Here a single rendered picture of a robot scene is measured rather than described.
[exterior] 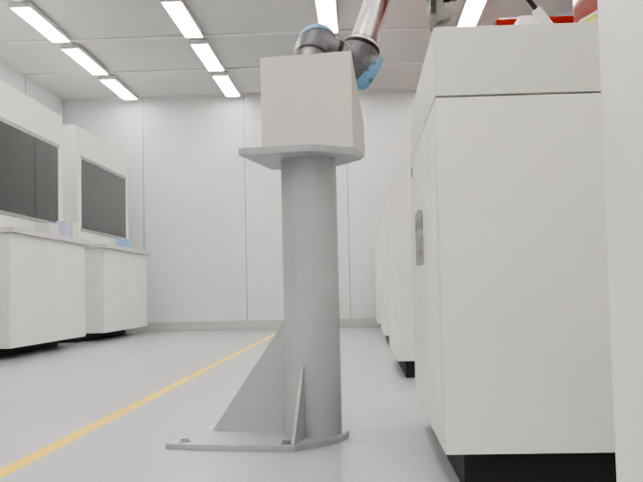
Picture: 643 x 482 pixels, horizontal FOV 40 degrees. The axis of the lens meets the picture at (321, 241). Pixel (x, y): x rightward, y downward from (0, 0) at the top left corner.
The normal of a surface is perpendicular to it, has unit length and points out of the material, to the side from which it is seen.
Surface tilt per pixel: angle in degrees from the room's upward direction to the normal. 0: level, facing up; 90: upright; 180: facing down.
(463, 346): 90
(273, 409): 90
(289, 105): 90
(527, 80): 90
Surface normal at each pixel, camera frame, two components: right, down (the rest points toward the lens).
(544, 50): -0.04, -0.06
